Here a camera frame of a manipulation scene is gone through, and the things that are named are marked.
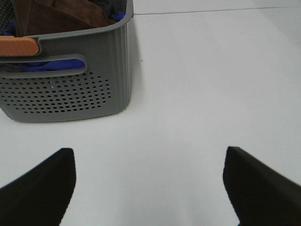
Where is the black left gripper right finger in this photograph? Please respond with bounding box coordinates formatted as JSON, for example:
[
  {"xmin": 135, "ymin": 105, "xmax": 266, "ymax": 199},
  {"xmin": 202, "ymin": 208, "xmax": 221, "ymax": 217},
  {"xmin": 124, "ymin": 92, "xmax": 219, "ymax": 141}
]
[{"xmin": 223, "ymin": 146, "xmax": 301, "ymax": 226}]

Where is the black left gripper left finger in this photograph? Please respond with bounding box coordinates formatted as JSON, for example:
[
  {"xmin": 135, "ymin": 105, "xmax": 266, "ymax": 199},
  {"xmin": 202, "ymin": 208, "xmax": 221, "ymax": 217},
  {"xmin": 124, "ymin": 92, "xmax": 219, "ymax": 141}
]
[{"xmin": 0, "ymin": 148, "xmax": 76, "ymax": 226}]

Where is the brown towel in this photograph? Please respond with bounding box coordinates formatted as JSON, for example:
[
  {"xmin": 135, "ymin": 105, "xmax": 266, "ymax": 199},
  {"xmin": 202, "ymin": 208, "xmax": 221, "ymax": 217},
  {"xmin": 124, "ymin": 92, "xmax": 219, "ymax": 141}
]
[{"xmin": 11, "ymin": 0, "xmax": 116, "ymax": 37}]

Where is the grey perforated plastic basket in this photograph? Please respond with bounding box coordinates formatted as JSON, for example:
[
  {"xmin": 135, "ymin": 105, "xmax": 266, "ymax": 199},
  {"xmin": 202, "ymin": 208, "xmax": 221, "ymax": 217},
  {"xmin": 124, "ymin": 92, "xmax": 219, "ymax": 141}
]
[{"xmin": 0, "ymin": 0, "xmax": 134, "ymax": 122}]

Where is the blue cloth in basket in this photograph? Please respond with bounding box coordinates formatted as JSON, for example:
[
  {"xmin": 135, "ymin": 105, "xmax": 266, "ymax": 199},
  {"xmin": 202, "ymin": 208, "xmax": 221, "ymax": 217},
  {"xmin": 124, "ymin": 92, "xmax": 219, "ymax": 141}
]
[{"xmin": 0, "ymin": 11, "xmax": 125, "ymax": 73}]

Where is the dark grey cloth in basket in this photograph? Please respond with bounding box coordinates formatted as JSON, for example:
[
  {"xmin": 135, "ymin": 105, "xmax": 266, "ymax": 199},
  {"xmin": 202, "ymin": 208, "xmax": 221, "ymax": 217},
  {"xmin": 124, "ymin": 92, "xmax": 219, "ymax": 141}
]
[{"xmin": 90, "ymin": 0, "xmax": 118, "ymax": 16}]

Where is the orange wooden basket handle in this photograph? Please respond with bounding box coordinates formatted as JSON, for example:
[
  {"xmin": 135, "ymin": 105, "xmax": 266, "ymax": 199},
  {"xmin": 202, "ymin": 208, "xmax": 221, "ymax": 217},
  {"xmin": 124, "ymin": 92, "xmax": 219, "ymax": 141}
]
[{"xmin": 0, "ymin": 36, "xmax": 40, "ymax": 57}]

